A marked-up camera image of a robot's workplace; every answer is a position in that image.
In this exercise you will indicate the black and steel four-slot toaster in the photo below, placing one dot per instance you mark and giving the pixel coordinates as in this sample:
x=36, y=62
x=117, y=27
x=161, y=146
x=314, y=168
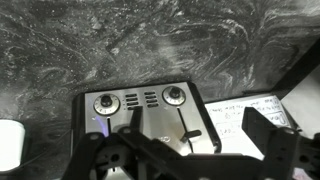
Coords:
x=150, y=113

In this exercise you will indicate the whiteboard with handwritten notes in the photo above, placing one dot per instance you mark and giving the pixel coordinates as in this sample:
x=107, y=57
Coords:
x=233, y=123

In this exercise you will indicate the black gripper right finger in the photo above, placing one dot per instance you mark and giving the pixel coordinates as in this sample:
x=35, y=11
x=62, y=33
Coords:
x=283, y=153

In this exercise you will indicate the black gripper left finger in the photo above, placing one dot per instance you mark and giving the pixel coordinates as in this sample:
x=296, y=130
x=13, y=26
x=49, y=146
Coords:
x=100, y=156

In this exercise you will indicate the short white mug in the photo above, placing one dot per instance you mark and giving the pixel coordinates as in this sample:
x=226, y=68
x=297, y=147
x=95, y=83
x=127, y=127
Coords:
x=10, y=146

